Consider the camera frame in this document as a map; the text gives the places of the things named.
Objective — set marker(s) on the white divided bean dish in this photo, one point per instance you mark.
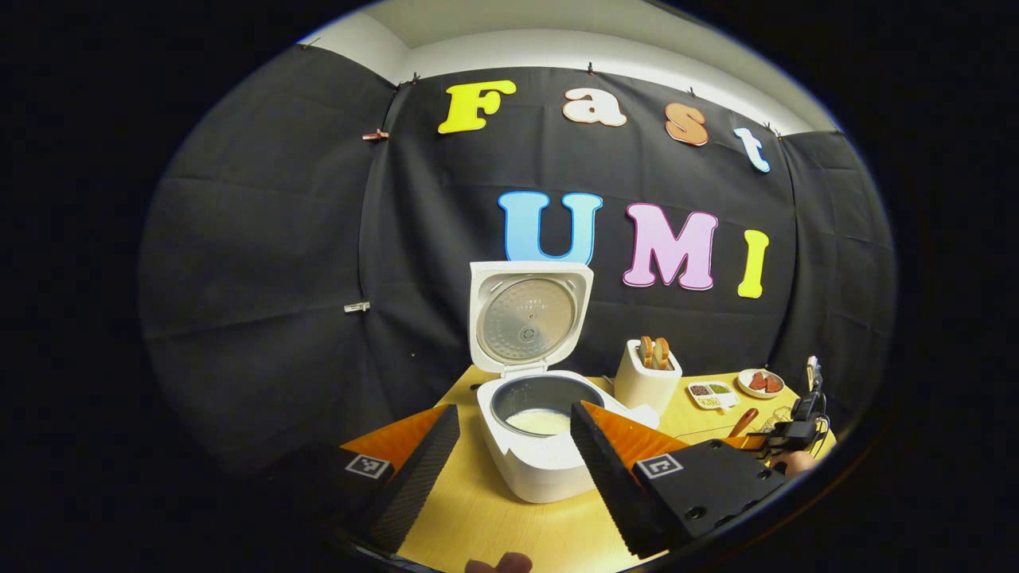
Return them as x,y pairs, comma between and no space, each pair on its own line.
712,395

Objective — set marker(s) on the black backdrop cloth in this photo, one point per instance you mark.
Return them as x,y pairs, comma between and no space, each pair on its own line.
279,239

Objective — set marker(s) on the silver metal clip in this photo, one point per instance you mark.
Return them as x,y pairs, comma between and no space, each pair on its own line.
357,307

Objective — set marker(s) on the reddish wooden clip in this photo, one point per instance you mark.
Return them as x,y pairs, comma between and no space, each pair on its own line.
376,135

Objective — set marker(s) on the white rice heap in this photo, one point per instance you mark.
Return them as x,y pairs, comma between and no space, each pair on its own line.
537,422

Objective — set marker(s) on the white rice cooker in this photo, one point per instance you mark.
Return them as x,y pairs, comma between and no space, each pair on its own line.
541,477

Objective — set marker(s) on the red meat slice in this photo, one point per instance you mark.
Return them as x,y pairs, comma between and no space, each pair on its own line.
774,383
758,381

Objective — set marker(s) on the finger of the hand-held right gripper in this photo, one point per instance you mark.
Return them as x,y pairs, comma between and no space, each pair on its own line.
748,442

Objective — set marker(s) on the small white round plate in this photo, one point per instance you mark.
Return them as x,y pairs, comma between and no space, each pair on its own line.
744,386

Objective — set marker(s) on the toasted bread slice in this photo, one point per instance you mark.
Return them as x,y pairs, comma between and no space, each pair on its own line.
662,354
646,352

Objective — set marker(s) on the white toaster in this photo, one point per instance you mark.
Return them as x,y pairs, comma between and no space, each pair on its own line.
645,390

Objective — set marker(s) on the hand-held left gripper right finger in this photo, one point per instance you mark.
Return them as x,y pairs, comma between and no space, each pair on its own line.
613,485

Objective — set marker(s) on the brown wooden spoon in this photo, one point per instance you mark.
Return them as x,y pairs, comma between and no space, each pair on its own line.
744,422

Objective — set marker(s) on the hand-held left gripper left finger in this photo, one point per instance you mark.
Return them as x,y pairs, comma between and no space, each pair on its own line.
410,485

